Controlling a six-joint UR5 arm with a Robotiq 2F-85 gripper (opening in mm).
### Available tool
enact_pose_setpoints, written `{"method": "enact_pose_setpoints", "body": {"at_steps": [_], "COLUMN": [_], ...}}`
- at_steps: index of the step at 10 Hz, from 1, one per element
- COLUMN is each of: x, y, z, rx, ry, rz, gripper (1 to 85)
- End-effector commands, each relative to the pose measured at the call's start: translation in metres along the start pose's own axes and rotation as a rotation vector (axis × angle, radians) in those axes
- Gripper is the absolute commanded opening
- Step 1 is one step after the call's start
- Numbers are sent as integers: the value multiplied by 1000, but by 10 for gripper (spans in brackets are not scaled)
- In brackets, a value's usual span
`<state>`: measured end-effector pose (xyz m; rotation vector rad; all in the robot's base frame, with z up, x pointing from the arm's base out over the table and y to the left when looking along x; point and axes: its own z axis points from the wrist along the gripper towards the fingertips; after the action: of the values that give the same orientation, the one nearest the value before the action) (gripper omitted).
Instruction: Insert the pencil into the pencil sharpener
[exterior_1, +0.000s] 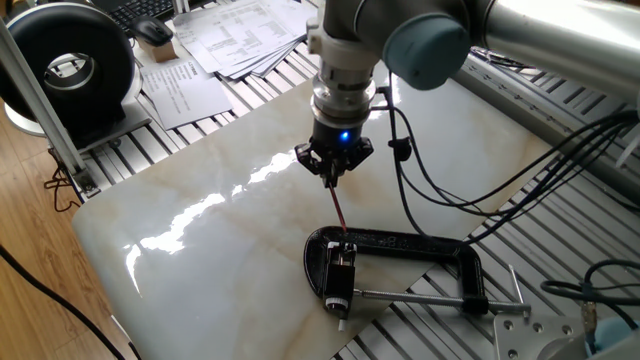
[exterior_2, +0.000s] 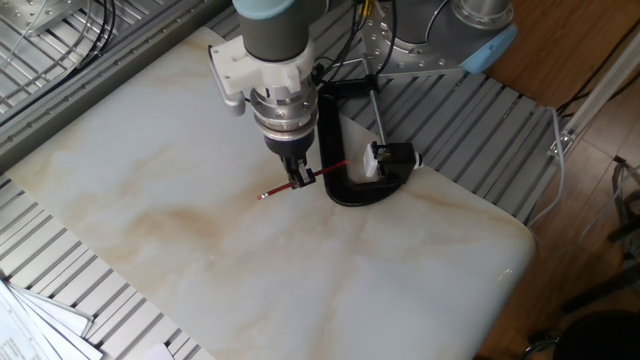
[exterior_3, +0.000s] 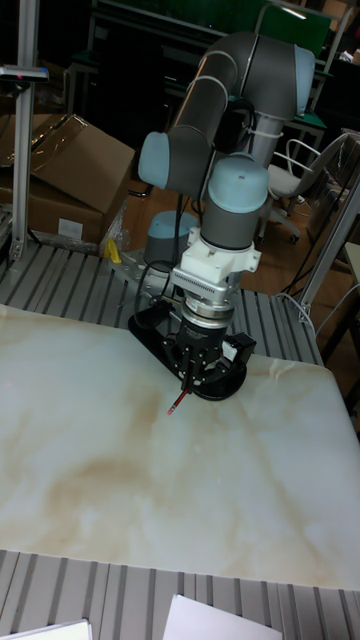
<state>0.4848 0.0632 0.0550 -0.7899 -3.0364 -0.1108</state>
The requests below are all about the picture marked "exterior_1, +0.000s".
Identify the black cable with connector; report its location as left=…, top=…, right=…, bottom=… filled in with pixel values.
left=539, top=259, right=640, bottom=331

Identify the black computer mouse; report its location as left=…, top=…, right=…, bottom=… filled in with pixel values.
left=130, top=15, right=175, bottom=47

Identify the black ring shaped device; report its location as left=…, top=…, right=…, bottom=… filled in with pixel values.
left=0, top=2, right=137, bottom=149

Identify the red pencil with eraser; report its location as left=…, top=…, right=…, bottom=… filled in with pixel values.
left=327, top=182, right=349, bottom=234

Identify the black floor cable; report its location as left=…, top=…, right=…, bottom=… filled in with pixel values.
left=0, top=243, right=127, bottom=360

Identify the aluminium post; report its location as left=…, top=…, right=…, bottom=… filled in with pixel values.
left=0, top=19, right=101, bottom=196

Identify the single white paper sheet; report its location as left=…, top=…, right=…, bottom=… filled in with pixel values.
left=139, top=58, right=234, bottom=131

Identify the small wooden block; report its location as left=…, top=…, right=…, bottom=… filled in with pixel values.
left=137, top=38, right=179, bottom=64

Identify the grey aluminium table rail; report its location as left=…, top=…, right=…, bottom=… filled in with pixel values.
left=452, top=54, right=640, bottom=206

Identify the stack of printed papers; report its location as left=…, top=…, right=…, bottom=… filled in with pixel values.
left=172, top=0, right=321, bottom=80

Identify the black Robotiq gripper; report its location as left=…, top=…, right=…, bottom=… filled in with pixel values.
left=294, top=121, right=375, bottom=187

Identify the black keyboard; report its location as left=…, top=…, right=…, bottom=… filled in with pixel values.
left=92, top=0, right=176, bottom=31

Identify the black C-clamp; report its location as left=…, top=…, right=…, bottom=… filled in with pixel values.
left=303, top=225, right=532, bottom=317

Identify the black gripper cable bundle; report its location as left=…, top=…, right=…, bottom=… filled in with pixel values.
left=374, top=84, right=640, bottom=246

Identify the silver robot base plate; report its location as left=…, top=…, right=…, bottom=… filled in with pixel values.
left=493, top=312, right=591, bottom=360

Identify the marble pattern board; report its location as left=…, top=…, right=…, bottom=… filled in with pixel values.
left=72, top=64, right=551, bottom=360

